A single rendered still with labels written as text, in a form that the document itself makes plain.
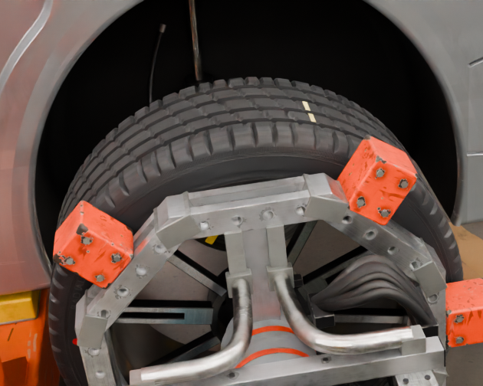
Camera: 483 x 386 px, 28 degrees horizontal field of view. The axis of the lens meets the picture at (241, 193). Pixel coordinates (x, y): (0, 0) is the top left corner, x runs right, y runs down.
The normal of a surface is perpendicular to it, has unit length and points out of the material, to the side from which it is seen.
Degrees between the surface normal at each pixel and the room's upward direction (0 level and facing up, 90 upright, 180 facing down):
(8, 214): 90
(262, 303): 90
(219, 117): 4
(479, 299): 0
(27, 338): 0
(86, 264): 90
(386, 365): 90
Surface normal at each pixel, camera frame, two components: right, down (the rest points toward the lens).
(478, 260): -0.09, -0.85
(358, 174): -0.87, -0.37
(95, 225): 0.63, -0.71
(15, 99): 0.11, 0.49
